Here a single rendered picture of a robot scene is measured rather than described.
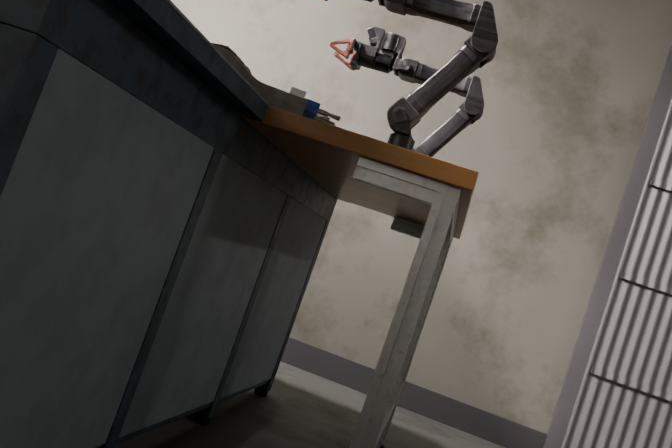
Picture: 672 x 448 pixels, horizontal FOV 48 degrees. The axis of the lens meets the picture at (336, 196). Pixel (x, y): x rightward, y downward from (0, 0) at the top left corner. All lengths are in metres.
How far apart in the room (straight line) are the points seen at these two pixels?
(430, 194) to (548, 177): 2.23
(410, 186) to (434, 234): 0.11
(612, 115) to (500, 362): 1.28
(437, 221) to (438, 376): 2.19
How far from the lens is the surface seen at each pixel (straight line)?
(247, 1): 4.05
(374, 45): 2.52
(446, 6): 1.88
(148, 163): 1.26
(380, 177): 1.51
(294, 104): 1.66
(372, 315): 3.64
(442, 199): 1.50
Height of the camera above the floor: 0.54
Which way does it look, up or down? 5 degrees up
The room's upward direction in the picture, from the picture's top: 19 degrees clockwise
